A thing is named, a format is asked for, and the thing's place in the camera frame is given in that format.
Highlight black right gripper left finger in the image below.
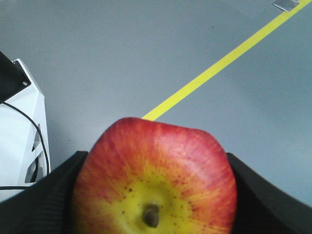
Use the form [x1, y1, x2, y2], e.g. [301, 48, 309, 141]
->
[0, 151, 88, 234]

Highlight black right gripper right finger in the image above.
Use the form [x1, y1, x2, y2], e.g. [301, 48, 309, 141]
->
[227, 153, 312, 234]

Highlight red yellow apple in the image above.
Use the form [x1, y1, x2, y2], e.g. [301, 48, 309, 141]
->
[72, 117, 237, 234]

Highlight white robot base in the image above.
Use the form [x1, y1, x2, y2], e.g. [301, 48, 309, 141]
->
[0, 54, 51, 201]

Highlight silver floor plate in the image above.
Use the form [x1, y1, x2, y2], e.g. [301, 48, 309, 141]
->
[272, 0, 300, 12]

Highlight thin black cable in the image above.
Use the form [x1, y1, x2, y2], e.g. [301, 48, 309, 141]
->
[0, 101, 50, 191]

